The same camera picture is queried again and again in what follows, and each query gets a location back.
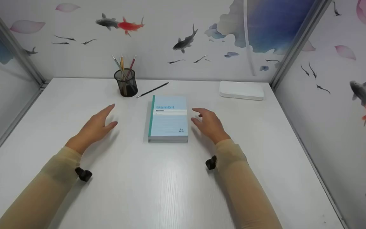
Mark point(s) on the black pencil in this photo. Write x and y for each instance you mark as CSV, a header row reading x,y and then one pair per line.
x,y
152,90

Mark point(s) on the person's right hand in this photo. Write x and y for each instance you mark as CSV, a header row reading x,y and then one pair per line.
x,y
211,125

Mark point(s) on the yellow pencil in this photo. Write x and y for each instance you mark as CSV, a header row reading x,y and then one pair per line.
x,y
122,62

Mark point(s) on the person's right forearm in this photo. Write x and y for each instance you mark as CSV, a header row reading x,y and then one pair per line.
x,y
245,187

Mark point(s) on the person's right thumb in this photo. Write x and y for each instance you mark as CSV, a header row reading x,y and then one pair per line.
x,y
196,122

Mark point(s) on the black mesh pen holder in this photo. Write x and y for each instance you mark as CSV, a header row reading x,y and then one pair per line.
x,y
126,83

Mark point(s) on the person's right fingers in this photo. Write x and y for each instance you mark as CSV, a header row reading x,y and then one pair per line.
x,y
202,111

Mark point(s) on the white rectangular box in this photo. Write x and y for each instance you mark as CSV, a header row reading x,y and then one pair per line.
x,y
241,90

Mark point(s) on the black wrist band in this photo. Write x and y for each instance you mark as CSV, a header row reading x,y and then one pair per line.
x,y
84,174
211,163

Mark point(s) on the person's left hand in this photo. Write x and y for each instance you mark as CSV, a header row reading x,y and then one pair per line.
x,y
92,128

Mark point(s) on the red pencil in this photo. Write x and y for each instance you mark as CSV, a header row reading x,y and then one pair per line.
x,y
132,65

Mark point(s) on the person's left thumb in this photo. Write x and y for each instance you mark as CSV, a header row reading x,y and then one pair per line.
x,y
110,126

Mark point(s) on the person's left forearm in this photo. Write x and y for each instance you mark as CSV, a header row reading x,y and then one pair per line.
x,y
43,187

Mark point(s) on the grey pencil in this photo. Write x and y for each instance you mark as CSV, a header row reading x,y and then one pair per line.
x,y
118,64

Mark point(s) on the person's left fingers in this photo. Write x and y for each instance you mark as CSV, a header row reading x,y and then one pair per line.
x,y
106,111

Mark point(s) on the light blue notebook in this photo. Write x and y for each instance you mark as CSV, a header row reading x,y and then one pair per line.
x,y
168,122

